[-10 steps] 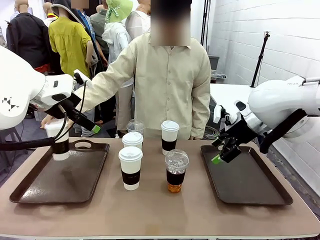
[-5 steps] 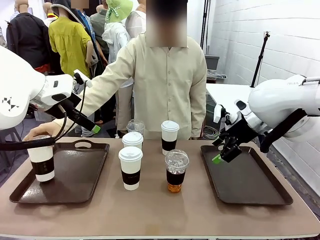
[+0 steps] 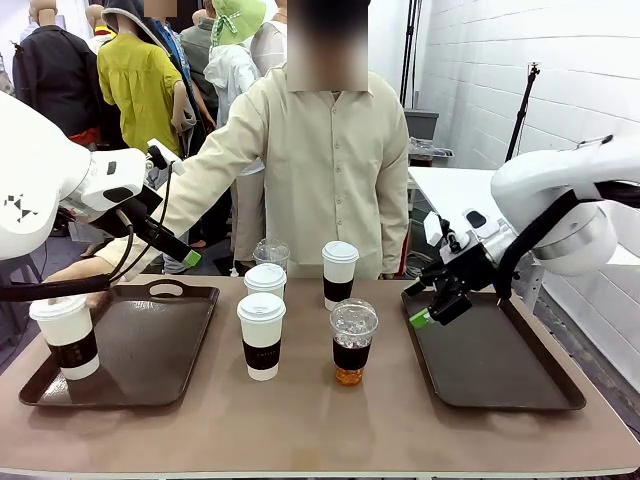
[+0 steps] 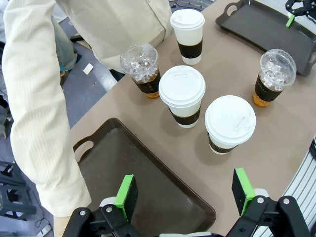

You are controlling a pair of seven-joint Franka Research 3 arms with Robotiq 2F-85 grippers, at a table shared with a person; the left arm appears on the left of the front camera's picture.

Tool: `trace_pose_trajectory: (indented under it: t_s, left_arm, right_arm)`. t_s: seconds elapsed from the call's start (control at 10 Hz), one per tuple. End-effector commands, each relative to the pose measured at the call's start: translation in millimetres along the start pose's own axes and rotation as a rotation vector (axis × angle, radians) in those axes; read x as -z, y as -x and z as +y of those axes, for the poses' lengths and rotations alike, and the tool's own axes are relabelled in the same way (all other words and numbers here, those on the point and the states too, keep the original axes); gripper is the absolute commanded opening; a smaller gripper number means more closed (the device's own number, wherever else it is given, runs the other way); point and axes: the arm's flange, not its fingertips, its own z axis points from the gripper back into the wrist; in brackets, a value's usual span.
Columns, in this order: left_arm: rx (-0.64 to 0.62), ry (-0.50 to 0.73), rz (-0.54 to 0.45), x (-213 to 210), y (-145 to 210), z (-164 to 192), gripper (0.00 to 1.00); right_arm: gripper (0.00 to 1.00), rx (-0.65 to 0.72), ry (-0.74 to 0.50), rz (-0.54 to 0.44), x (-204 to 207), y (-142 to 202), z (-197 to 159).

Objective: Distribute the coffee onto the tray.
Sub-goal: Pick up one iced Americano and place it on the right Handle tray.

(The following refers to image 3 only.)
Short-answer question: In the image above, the black light stand pole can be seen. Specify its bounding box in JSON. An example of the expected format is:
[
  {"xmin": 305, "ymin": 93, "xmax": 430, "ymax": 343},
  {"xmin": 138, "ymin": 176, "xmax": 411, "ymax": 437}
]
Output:
[{"xmin": 399, "ymin": 0, "xmax": 422, "ymax": 109}]

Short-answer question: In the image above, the clear iced coffee cup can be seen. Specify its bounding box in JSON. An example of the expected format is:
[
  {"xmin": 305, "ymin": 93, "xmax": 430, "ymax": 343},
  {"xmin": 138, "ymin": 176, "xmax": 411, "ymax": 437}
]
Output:
[
  {"xmin": 329, "ymin": 298, "xmax": 379, "ymax": 387},
  {"xmin": 252, "ymin": 238, "xmax": 291, "ymax": 274}
]

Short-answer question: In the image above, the dark brown plastic tray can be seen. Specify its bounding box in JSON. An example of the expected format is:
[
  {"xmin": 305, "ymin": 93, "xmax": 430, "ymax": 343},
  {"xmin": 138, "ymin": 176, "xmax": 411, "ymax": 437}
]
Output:
[
  {"xmin": 18, "ymin": 278, "xmax": 221, "ymax": 409},
  {"xmin": 399, "ymin": 288, "xmax": 587, "ymax": 412}
]

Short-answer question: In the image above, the bystander in blue shirt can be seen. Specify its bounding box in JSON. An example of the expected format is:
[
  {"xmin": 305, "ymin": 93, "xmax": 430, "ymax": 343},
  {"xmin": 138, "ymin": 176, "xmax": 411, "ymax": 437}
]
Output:
[{"xmin": 144, "ymin": 0, "xmax": 216, "ymax": 151}]

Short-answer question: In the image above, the mannequin in white hoodie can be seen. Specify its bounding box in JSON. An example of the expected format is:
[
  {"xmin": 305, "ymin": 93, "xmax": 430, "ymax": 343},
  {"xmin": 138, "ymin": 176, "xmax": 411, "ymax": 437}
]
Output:
[{"xmin": 203, "ymin": 0, "xmax": 269, "ymax": 266}]

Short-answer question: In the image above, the person in beige shirt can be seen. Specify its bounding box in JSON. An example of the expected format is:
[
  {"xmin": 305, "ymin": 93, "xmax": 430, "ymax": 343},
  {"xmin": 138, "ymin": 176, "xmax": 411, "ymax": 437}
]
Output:
[{"xmin": 227, "ymin": 0, "xmax": 412, "ymax": 281}]

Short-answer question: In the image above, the black camera tripod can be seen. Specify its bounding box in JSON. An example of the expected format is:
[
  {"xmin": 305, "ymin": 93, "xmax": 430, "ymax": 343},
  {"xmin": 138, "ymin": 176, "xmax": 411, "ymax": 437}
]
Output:
[{"xmin": 504, "ymin": 62, "xmax": 544, "ymax": 164}]

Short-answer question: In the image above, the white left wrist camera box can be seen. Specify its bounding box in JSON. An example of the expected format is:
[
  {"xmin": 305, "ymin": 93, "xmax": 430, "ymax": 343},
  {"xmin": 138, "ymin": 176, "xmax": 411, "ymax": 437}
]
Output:
[{"xmin": 146, "ymin": 138, "xmax": 186, "ymax": 176}]

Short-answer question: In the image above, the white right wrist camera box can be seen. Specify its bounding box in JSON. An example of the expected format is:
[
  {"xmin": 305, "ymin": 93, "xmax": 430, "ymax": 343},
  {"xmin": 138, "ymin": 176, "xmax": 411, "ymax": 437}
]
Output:
[{"xmin": 423, "ymin": 210, "xmax": 446, "ymax": 247}]

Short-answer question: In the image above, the tray of clear plastic clutter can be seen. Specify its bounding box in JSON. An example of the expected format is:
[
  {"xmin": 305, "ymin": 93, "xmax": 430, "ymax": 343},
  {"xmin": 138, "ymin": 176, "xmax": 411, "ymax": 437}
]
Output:
[{"xmin": 408, "ymin": 138, "xmax": 455, "ymax": 168}]

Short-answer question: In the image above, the person's right hand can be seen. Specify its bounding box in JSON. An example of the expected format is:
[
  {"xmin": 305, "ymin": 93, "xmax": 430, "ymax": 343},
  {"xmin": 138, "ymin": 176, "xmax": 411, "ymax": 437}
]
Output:
[{"xmin": 43, "ymin": 257, "xmax": 119, "ymax": 309}]

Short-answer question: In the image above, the dark grey brimmed hat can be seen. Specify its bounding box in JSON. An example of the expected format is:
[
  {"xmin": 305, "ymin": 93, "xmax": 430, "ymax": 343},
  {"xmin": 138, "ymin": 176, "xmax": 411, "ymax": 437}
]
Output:
[{"xmin": 101, "ymin": 0, "xmax": 169, "ymax": 49}]

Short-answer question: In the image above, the mannequin in grey-green shirt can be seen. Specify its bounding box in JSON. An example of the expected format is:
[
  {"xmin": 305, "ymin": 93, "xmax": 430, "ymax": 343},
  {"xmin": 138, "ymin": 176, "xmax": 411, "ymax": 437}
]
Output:
[{"xmin": 179, "ymin": 9, "xmax": 221, "ymax": 121}]

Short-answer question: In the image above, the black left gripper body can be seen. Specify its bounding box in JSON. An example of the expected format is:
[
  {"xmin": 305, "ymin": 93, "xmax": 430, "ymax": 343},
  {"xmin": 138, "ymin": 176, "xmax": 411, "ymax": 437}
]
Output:
[{"xmin": 92, "ymin": 185, "xmax": 174, "ymax": 246}]

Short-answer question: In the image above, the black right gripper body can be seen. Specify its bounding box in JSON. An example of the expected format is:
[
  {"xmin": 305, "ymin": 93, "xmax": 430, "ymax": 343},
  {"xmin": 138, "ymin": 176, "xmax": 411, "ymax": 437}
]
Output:
[{"xmin": 437, "ymin": 242, "xmax": 497, "ymax": 297}]

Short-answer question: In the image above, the green sun hat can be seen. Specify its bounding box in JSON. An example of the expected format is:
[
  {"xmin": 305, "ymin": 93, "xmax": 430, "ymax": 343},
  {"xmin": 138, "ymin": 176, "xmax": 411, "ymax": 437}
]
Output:
[{"xmin": 210, "ymin": 0, "xmax": 267, "ymax": 47}]

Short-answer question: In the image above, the person's left forearm beige sleeve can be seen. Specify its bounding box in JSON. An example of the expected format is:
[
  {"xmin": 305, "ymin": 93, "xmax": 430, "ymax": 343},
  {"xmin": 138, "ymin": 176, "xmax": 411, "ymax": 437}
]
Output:
[{"xmin": 379, "ymin": 199, "xmax": 412, "ymax": 280}]

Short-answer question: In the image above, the mannequin with red collar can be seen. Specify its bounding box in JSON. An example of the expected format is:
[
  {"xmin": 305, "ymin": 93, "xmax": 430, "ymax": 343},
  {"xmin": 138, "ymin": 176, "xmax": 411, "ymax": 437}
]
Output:
[{"xmin": 83, "ymin": 3, "xmax": 119, "ymax": 55}]

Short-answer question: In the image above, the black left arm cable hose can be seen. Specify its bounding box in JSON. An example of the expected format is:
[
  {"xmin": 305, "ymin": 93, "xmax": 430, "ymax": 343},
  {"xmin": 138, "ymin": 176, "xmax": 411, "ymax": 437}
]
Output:
[{"xmin": 0, "ymin": 160, "xmax": 175, "ymax": 304}]

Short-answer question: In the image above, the white paper cup black sleeve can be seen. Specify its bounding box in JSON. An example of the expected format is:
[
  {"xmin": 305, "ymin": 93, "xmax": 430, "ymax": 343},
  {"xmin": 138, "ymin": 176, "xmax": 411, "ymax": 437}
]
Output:
[
  {"xmin": 321, "ymin": 240, "xmax": 360, "ymax": 312},
  {"xmin": 236, "ymin": 292, "xmax": 287, "ymax": 382},
  {"xmin": 243, "ymin": 263, "xmax": 288, "ymax": 301},
  {"xmin": 28, "ymin": 294, "xmax": 101, "ymax": 381}
]

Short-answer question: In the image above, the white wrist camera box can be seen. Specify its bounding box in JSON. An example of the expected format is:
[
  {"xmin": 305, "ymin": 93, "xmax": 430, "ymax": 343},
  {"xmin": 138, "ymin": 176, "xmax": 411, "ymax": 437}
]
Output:
[
  {"xmin": 423, "ymin": 210, "xmax": 446, "ymax": 247},
  {"xmin": 146, "ymin": 138, "xmax": 186, "ymax": 176}
]

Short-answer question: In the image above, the person's right forearm beige sleeve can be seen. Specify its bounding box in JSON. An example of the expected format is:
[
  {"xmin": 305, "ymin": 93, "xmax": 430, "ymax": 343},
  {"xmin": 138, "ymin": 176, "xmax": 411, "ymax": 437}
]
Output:
[{"xmin": 94, "ymin": 144, "xmax": 236, "ymax": 281}]

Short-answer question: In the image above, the mannequin in white blouse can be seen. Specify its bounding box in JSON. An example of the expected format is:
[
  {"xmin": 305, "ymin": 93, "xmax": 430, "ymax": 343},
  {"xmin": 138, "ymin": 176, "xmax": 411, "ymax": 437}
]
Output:
[{"xmin": 249, "ymin": 0, "xmax": 290, "ymax": 76}]

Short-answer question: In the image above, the grey plastic bin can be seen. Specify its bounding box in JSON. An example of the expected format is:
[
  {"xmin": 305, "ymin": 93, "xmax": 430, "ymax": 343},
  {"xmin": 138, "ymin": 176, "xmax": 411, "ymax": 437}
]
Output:
[{"xmin": 403, "ymin": 108, "xmax": 440, "ymax": 142}]

